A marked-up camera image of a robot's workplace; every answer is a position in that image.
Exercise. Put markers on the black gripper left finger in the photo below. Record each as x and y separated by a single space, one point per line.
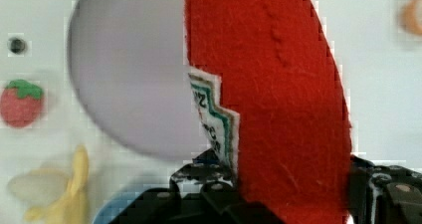
201 192

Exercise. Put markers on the red felt ketchup bottle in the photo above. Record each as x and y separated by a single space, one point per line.
278 74

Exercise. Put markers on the yellow peeled banana toy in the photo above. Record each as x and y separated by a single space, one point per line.
53 196

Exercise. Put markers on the red strawberry toy with leaves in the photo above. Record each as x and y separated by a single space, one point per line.
21 103

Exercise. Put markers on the orange slice toy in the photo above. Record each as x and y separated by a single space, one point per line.
409 17

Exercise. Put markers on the blue bowl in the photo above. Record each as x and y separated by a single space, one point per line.
115 206

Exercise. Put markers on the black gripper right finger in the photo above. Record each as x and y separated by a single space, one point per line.
379 194

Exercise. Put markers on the grey oval plate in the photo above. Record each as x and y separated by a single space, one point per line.
127 64

